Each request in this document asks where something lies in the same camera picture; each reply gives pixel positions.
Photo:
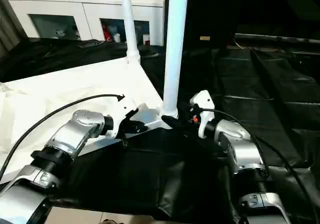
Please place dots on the white plastic table leg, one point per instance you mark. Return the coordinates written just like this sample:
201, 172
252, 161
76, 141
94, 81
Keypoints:
130, 21
175, 46

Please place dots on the white plastic table top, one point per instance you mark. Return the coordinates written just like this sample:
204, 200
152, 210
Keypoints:
62, 89

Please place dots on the black mat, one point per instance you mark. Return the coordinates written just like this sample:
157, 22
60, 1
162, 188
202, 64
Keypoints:
262, 96

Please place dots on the white cup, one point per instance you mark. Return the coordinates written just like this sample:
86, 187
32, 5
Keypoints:
147, 37
117, 37

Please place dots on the red carton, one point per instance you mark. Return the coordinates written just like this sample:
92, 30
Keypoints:
107, 32

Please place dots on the blue upright panel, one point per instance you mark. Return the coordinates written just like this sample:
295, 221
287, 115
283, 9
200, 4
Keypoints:
166, 14

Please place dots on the dark metal bar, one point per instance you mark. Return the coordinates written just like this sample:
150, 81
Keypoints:
275, 37

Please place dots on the white sideboard cabinet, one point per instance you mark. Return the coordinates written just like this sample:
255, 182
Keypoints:
62, 4

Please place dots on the grey curtain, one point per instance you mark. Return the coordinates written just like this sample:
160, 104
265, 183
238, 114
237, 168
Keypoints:
10, 19

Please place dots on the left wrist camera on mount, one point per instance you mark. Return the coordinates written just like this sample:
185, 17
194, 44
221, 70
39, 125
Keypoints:
125, 109

